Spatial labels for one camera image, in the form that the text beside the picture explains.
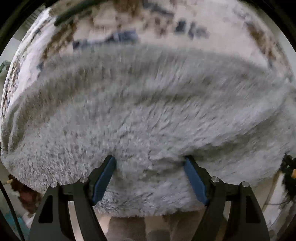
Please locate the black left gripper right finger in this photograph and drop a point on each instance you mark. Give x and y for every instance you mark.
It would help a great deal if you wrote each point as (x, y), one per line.
(246, 220)

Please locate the floral bed blanket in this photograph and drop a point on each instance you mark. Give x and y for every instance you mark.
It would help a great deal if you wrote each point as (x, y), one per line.
(229, 27)

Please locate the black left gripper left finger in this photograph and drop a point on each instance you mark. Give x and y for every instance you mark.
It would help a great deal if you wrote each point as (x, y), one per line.
(52, 220)

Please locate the grey fleece pants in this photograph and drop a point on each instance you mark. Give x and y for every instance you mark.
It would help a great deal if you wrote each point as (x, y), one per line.
(149, 107)

